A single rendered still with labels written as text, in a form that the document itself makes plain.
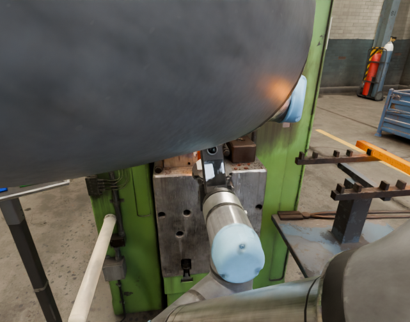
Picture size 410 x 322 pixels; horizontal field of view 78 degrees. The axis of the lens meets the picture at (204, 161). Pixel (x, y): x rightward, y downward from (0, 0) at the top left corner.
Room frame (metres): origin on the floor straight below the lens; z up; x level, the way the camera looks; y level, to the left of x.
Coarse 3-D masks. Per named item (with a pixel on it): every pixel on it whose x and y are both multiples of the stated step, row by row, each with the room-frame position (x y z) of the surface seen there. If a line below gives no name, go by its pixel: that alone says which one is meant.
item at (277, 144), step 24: (312, 48) 0.99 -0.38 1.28; (312, 72) 0.99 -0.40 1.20; (312, 96) 0.99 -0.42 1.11; (312, 120) 0.99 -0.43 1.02; (264, 144) 0.96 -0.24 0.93; (288, 144) 0.98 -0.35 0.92; (288, 168) 0.99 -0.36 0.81; (288, 192) 0.99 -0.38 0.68; (264, 216) 0.97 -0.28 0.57; (264, 240) 0.97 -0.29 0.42; (264, 264) 0.97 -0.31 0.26
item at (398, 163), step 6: (360, 144) 0.84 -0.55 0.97; (366, 144) 0.82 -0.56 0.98; (372, 144) 0.82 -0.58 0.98; (366, 150) 0.81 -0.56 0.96; (378, 150) 0.77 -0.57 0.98; (384, 150) 0.77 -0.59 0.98; (378, 156) 0.76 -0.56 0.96; (384, 156) 0.73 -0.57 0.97; (390, 156) 0.72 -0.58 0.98; (396, 156) 0.72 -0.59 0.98; (390, 162) 0.71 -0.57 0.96; (396, 162) 0.69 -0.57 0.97; (402, 162) 0.67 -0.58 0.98; (408, 162) 0.67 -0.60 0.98; (402, 168) 0.66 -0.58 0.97; (408, 168) 0.65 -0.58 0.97
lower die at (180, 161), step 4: (180, 156) 0.78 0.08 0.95; (184, 156) 0.78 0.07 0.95; (188, 156) 0.78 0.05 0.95; (192, 156) 0.79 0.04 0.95; (196, 156) 0.79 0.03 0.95; (164, 160) 0.77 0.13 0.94; (168, 160) 0.77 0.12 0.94; (172, 160) 0.77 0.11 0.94; (176, 160) 0.78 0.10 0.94; (180, 160) 0.78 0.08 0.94; (184, 160) 0.78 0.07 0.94; (188, 160) 0.78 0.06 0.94; (192, 160) 0.78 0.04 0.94; (196, 160) 0.79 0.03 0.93; (164, 164) 0.77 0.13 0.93; (168, 164) 0.77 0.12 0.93; (172, 164) 0.77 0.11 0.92; (176, 164) 0.78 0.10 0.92; (180, 164) 0.78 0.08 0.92; (184, 164) 0.78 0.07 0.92; (192, 164) 0.78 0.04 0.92
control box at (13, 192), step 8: (40, 184) 0.56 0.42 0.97; (48, 184) 0.57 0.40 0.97; (56, 184) 0.57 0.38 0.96; (64, 184) 0.58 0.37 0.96; (0, 192) 0.52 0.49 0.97; (8, 192) 0.52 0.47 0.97; (16, 192) 0.53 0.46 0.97; (24, 192) 0.54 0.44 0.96; (32, 192) 0.56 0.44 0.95; (0, 200) 0.52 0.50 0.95
